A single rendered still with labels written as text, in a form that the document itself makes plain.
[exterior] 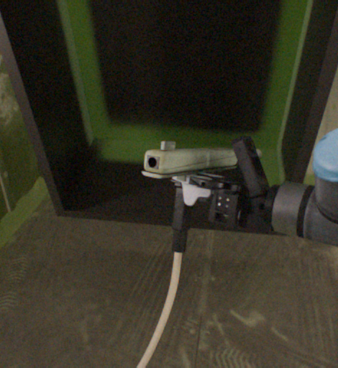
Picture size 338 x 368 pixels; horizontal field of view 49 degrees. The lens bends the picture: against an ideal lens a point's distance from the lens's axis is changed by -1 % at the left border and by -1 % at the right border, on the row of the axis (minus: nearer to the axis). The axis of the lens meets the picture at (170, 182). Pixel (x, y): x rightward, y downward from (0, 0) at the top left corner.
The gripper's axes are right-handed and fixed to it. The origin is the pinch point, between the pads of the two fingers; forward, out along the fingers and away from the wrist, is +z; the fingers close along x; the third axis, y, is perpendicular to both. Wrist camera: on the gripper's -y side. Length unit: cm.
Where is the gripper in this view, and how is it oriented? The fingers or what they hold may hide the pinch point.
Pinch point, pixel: (183, 173)
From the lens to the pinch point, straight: 75.7
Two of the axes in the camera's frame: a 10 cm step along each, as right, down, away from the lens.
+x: 5.5, -0.9, 8.3
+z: -8.3, -1.9, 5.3
